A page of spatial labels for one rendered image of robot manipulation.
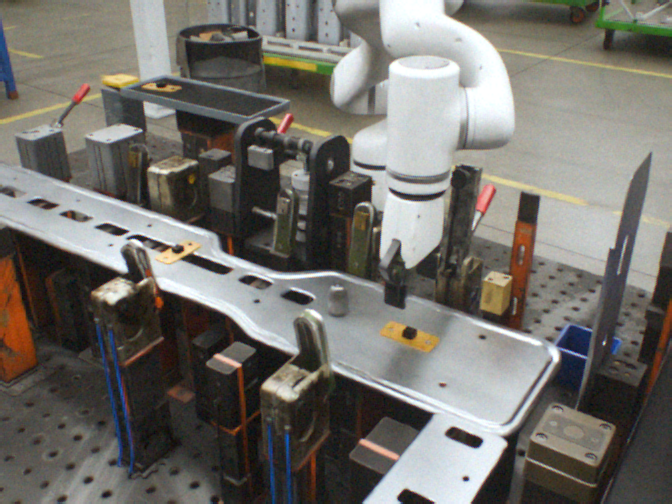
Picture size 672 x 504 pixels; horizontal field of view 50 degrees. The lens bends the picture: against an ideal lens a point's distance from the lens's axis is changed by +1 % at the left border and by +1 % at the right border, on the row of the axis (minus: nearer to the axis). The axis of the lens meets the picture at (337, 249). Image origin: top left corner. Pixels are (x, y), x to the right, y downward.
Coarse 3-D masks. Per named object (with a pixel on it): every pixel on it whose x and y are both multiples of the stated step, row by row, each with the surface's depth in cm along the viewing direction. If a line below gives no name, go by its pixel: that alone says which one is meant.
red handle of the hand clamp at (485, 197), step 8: (488, 184) 118; (480, 192) 118; (488, 192) 117; (480, 200) 117; (488, 200) 117; (480, 208) 116; (480, 216) 116; (472, 232) 115; (456, 248) 114; (456, 256) 113; (456, 264) 113
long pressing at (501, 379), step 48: (48, 192) 152; (48, 240) 134; (96, 240) 133; (192, 240) 133; (192, 288) 118; (240, 288) 118; (288, 288) 118; (384, 288) 117; (288, 336) 106; (336, 336) 106; (528, 336) 106; (384, 384) 97; (432, 384) 97; (480, 384) 97; (528, 384) 97
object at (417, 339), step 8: (384, 328) 108; (400, 328) 108; (384, 336) 106; (392, 336) 106; (400, 336) 106; (408, 336) 105; (416, 336) 106; (424, 336) 106; (432, 336) 106; (408, 344) 104; (416, 344) 104; (424, 344) 104; (432, 344) 104
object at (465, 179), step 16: (464, 176) 105; (480, 176) 108; (464, 192) 109; (464, 208) 110; (448, 224) 111; (464, 224) 110; (448, 240) 112; (464, 240) 110; (448, 256) 114; (464, 256) 112
